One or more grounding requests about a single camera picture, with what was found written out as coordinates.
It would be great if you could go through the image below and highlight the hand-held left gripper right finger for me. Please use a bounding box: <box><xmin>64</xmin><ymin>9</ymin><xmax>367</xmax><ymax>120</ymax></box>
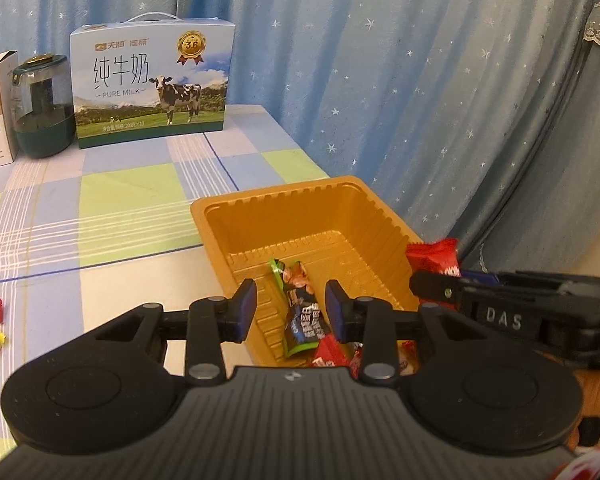
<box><xmin>325</xmin><ymin>280</ymin><xmax>501</xmax><ymax>386</ymax></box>

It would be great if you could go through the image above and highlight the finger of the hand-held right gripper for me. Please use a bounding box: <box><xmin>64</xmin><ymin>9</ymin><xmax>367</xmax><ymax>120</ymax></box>
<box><xmin>409</xmin><ymin>270</ymin><xmax>463</xmax><ymax>308</ymax></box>
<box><xmin>461</xmin><ymin>270</ymin><xmax>600</xmax><ymax>291</ymax></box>

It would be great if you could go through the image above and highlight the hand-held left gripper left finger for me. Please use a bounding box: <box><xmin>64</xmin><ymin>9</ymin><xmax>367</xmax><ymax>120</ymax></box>
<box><xmin>95</xmin><ymin>279</ymin><xmax>258</xmax><ymax>386</ymax></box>

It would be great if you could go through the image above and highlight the red square snack packet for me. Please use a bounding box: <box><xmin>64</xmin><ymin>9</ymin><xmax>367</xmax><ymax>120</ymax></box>
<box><xmin>310</xmin><ymin>334</ymin><xmax>363</xmax><ymax>368</ymax></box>
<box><xmin>405</xmin><ymin>239</ymin><xmax>462</xmax><ymax>278</ymax></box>

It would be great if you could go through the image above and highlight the green black snack packet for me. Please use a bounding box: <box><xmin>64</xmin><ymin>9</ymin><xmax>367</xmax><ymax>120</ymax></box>
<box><xmin>269</xmin><ymin>259</ymin><xmax>331</xmax><ymax>358</ymax></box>

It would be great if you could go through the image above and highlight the orange plastic tray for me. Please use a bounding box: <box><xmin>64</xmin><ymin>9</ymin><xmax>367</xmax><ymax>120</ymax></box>
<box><xmin>190</xmin><ymin>176</ymin><xmax>431</xmax><ymax>376</ymax></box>

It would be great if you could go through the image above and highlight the person's right hand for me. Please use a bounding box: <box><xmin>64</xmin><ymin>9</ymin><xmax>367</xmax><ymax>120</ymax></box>
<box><xmin>567</xmin><ymin>367</ymin><xmax>600</xmax><ymax>453</ymax></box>

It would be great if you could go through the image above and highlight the red white printed clothing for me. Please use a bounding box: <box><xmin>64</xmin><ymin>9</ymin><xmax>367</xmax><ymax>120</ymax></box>
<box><xmin>550</xmin><ymin>442</ymin><xmax>600</xmax><ymax>480</ymax></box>

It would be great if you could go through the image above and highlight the blue lace trimmed cover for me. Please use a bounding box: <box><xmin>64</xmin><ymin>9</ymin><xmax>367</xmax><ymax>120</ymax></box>
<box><xmin>467</xmin><ymin>0</ymin><xmax>600</xmax><ymax>281</ymax></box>

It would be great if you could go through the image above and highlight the plaid tablecloth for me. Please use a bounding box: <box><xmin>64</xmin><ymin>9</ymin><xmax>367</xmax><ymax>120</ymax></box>
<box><xmin>0</xmin><ymin>104</ymin><xmax>331</xmax><ymax>451</ymax></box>

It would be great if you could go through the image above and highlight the blue star curtain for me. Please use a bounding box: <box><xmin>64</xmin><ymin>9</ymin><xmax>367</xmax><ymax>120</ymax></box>
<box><xmin>0</xmin><ymin>0</ymin><xmax>600</xmax><ymax>281</ymax></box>

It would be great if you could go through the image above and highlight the milk carton box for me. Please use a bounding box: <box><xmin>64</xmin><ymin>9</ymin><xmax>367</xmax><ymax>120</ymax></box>
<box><xmin>70</xmin><ymin>12</ymin><xmax>235</xmax><ymax>150</ymax></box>

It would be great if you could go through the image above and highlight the dark green glass jar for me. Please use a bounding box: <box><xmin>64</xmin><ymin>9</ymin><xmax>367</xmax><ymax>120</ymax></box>
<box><xmin>11</xmin><ymin>55</ymin><xmax>77</xmax><ymax>159</ymax></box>

